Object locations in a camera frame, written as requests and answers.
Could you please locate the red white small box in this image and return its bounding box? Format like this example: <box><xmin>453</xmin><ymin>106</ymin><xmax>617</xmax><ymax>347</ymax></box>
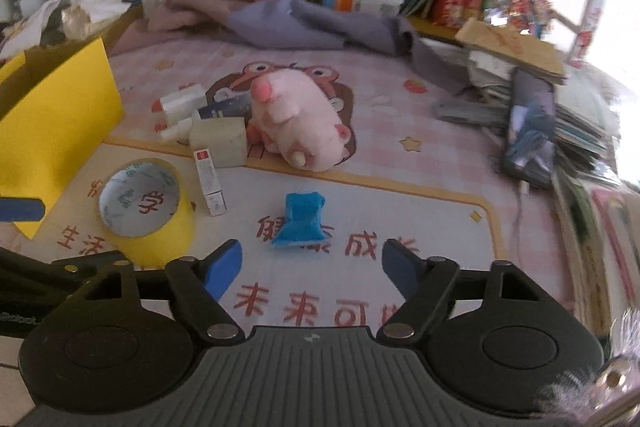
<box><xmin>193</xmin><ymin>148</ymin><xmax>227</xmax><ymax>217</ymax></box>

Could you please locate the pink plush toy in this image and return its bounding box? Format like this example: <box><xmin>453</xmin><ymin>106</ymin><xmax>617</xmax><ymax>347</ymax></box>
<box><xmin>247</xmin><ymin>68</ymin><xmax>355</xmax><ymax>172</ymax></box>

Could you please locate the yellow tape roll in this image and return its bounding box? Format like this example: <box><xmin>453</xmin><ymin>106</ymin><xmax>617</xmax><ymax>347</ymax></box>
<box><xmin>98</xmin><ymin>158</ymin><xmax>195</xmax><ymax>269</ymax></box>

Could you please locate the yellow cardboard box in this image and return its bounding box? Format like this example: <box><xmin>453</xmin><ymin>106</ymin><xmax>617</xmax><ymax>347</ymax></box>
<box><xmin>1</xmin><ymin>38</ymin><xmax>124</xmax><ymax>211</ymax></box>

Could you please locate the beige square box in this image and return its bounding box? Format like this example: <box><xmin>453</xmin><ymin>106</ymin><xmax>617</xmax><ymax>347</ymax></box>
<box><xmin>189</xmin><ymin>117</ymin><xmax>248</xmax><ymax>169</ymax></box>

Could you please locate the white small bottle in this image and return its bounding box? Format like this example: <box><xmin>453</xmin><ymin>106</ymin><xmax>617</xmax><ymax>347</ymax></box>
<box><xmin>160</xmin><ymin>117</ymin><xmax>196</xmax><ymax>143</ymax></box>

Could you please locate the dark blue tube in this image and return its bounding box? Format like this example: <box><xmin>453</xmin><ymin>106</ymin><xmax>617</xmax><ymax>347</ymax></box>
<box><xmin>193</xmin><ymin>91</ymin><xmax>252</xmax><ymax>120</ymax></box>

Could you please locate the white bottle with cap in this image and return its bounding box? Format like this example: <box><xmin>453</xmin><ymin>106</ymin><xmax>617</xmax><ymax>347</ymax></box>
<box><xmin>160</xmin><ymin>84</ymin><xmax>207</xmax><ymax>126</ymax></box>

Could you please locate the brown paper envelope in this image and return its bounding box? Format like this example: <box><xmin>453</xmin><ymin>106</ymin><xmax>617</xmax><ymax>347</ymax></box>
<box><xmin>454</xmin><ymin>18</ymin><xmax>567</xmax><ymax>84</ymax></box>

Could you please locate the purple grey cloth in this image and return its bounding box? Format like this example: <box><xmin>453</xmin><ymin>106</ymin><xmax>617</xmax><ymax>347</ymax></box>
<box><xmin>108</xmin><ymin>0</ymin><xmax>471</xmax><ymax>96</ymax></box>

